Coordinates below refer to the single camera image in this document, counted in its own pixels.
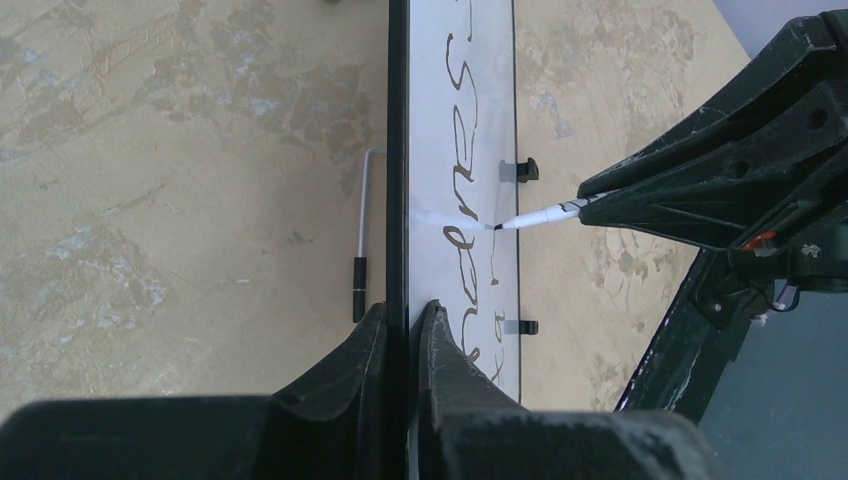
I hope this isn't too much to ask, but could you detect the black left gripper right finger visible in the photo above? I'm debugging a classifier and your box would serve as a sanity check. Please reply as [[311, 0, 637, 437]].
[[417, 300, 719, 479]]

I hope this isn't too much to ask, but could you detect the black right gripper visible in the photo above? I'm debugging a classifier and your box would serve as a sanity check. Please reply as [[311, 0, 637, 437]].
[[577, 9, 847, 293]]

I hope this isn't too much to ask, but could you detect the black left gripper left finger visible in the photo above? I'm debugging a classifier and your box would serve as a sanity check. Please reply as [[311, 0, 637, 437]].
[[1, 304, 386, 479]]

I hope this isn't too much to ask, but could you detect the black whiteboard marker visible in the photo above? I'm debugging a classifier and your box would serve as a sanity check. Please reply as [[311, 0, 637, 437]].
[[494, 192, 609, 231]]

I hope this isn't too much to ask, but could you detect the white whiteboard black frame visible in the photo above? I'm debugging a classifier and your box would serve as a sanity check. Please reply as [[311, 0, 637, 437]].
[[385, 0, 523, 405]]

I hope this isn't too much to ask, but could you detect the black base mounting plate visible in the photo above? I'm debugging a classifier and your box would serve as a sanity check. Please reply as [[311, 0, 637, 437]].
[[616, 250, 775, 424]]

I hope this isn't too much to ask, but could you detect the black wire easel stand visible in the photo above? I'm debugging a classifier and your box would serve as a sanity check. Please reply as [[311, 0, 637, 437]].
[[352, 147, 540, 323]]

